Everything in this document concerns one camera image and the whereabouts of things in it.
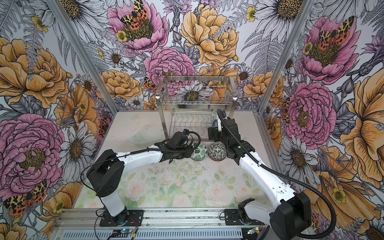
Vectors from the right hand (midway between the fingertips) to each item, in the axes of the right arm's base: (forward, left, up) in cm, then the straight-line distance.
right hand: (218, 130), depth 80 cm
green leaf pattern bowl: (-1, +10, -21) cm, 23 cm away
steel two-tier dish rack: (+44, +16, -19) cm, 51 cm away
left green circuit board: (-40, +45, -23) cm, 65 cm away
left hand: (-3, +17, -16) cm, 23 cm away
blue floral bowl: (+19, -2, -17) cm, 26 cm away
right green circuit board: (-41, -15, -24) cm, 50 cm away
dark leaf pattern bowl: (0, -1, -21) cm, 21 cm away
